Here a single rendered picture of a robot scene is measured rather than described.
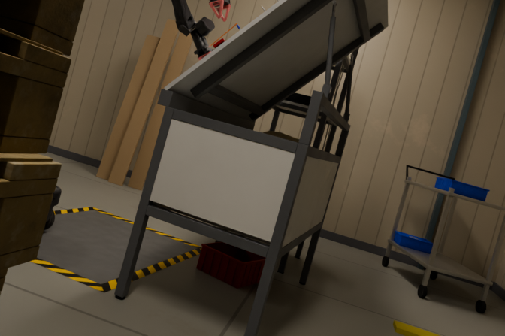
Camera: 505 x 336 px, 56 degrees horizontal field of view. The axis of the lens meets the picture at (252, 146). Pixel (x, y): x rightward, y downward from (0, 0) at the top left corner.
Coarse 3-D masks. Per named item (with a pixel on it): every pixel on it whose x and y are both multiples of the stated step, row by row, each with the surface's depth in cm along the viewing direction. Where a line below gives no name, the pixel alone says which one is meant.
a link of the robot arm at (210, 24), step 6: (204, 18) 211; (198, 24) 212; (204, 24) 210; (210, 24) 212; (180, 30) 215; (186, 30) 214; (198, 30) 213; (204, 30) 212; (210, 30) 212; (186, 36) 216
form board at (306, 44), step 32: (288, 0) 177; (352, 0) 213; (384, 0) 236; (256, 32) 187; (320, 32) 227; (352, 32) 254; (224, 64) 197; (256, 64) 217; (288, 64) 241; (320, 64) 273; (192, 96) 209; (256, 96) 260
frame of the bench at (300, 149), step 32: (160, 128) 188; (224, 128) 180; (160, 160) 188; (288, 192) 172; (192, 224) 182; (288, 224) 175; (320, 224) 273; (128, 256) 189; (128, 288) 191; (256, 320) 172
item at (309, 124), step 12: (324, 84) 185; (312, 96) 172; (324, 96) 175; (312, 108) 171; (324, 108) 185; (312, 120) 171; (336, 120) 226; (348, 120) 269; (312, 132) 171; (348, 132) 281
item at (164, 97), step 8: (160, 96) 189; (168, 96) 188; (176, 96) 191; (184, 96) 198; (160, 104) 191; (168, 104) 188; (176, 104) 193; (184, 104) 200; (192, 104) 208; (200, 104) 215; (192, 112) 210; (200, 112) 217; (208, 112) 226; (216, 112) 236; (224, 112) 245; (224, 120) 249; (232, 120) 260; (240, 120) 273; (248, 120) 286; (248, 128) 290
